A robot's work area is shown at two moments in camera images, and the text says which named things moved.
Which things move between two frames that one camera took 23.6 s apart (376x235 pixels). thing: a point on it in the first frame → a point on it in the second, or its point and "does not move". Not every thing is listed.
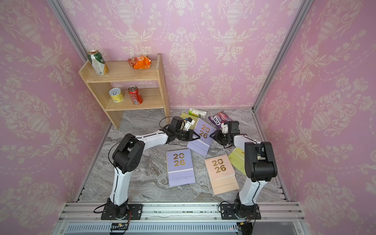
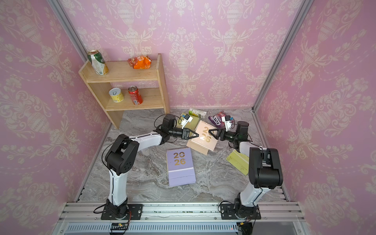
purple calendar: (202, 145) → (180, 167)
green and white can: (98, 62) does not move
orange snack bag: (140, 62) does not move
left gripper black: (190, 135) does not move
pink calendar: (222, 174) → (205, 141)
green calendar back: (193, 117) does not move
